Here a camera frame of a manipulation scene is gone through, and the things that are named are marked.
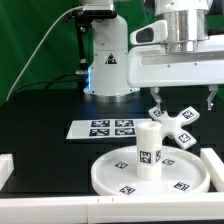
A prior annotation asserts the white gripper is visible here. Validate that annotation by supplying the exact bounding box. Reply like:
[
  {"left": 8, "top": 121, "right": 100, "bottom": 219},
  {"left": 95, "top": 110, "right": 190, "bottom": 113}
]
[{"left": 127, "top": 35, "right": 224, "bottom": 111}]

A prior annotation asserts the white cross-shaped table base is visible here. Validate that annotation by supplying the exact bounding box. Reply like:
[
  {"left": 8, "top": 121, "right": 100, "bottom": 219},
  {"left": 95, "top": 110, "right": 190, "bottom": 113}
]
[{"left": 149, "top": 107, "right": 200, "bottom": 150}]

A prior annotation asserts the white round table top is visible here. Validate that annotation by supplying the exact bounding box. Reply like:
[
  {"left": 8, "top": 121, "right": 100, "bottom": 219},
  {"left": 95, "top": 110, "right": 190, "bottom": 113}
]
[{"left": 91, "top": 146, "right": 210, "bottom": 196}]

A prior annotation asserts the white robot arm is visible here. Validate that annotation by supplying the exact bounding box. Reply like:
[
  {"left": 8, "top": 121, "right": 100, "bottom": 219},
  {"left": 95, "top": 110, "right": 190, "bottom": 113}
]
[{"left": 81, "top": 0, "right": 224, "bottom": 103}]

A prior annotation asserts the white fiducial marker sheet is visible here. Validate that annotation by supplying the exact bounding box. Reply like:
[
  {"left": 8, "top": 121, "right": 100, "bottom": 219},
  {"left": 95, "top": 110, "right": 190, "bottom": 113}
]
[{"left": 66, "top": 119, "right": 145, "bottom": 140}]

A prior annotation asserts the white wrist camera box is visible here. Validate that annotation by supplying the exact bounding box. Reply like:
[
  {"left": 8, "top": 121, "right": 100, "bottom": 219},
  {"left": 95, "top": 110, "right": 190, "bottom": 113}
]
[{"left": 130, "top": 20, "right": 168, "bottom": 45}]

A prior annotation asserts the white right border rail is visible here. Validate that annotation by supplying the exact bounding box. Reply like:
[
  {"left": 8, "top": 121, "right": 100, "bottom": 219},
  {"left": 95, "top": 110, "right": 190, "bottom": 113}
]
[{"left": 200, "top": 148, "right": 224, "bottom": 193}]

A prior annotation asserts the white border rail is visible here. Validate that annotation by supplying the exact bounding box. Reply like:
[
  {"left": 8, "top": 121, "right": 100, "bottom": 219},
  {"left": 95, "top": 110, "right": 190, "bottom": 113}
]
[
  {"left": 200, "top": 148, "right": 224, "bottom": 193},
  {"left": 0, "top": 154, "right": 14, "bottom": 191},
  {"left": 0, "top": 192, "right": 224, "bottom": 224}
]

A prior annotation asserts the white front border rail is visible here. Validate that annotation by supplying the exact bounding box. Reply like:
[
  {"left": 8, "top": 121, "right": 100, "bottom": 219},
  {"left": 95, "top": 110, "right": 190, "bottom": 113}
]
[{"left": 0, "top": 192, "right": 224, "bottom": 224}]

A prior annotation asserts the white camera cable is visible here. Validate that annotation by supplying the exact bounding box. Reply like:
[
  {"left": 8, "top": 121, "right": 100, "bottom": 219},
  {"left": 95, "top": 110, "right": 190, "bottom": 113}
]
[{"left": 5, "top": 5, "right": 84, "bottom": 101}]

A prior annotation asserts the white left border rail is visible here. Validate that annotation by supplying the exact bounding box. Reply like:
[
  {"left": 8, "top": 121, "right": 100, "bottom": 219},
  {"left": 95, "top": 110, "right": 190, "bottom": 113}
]
[{"left": 0, "top": 154, "right": 14, "bottom": 191}]

